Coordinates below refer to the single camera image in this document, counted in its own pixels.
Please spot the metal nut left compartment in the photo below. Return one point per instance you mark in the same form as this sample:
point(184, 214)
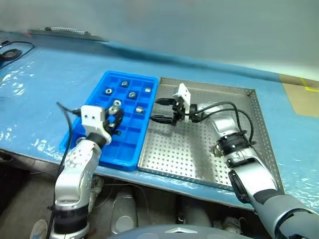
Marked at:
point(109, 91)

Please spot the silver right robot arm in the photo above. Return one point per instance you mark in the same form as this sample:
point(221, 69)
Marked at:
point(251, 171)

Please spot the perforated steel tray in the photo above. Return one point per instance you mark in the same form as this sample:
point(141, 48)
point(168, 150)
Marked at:
point(174, 154)

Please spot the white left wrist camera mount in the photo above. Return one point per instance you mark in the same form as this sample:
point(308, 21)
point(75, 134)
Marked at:
point(91, 116)

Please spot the grey rounded robot leg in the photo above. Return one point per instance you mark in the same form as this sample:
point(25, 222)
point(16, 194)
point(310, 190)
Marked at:
point(198, 216)
point(123, 214)

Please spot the grey metal rail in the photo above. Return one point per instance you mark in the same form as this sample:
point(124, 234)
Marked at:
point(64, 33)

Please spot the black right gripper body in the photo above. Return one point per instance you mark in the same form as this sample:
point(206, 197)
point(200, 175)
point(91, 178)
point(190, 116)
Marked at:
point(178, 114)

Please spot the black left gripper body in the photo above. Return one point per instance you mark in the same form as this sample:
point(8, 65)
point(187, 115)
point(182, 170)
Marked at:
point(107, 121)

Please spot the metal nut centre compartment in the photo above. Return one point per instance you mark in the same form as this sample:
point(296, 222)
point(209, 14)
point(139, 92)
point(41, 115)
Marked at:
point(131, 94)

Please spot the metal nut top middle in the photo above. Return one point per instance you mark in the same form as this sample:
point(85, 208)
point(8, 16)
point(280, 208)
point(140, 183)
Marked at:
point(123, 83)

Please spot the grey robot torso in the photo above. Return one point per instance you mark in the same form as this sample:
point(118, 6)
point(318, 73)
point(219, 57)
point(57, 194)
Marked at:
point(174, 232)

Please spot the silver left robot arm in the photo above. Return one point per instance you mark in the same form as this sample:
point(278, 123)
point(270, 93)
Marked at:
point(74, 171)

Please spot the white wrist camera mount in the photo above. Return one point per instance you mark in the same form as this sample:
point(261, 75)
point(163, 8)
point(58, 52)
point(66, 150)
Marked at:
point(91, 116)
point(185, 93)

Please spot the blue plastic table cover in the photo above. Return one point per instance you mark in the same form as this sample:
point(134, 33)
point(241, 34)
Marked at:
point(62, 72)

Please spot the brown cardboard sheet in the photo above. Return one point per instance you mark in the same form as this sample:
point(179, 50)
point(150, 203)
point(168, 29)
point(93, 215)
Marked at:
point(302, 99)

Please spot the white sneaker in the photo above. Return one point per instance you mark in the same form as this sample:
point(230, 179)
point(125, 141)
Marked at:
point(40, 230)

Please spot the metal nut compartment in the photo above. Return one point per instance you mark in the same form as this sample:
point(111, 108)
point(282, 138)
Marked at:
point(109, 91)
point(131, 94)

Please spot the yellow tape strip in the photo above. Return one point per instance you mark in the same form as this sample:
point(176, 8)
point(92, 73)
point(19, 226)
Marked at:
point(307, 87)

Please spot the black round disc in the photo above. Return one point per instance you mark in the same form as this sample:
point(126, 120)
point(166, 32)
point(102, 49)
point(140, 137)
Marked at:
point(10, 53)

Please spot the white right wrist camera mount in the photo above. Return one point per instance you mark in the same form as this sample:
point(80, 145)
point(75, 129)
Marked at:
point(185, 93)

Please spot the metal roller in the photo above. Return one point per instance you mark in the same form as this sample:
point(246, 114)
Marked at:
point(114, 109)
point(215, 151)
point(148, 89)
point(117, 102)
point(139, 109)

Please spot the blue compartment tray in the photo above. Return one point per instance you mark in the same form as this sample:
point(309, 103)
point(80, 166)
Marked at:
point(129, 147)

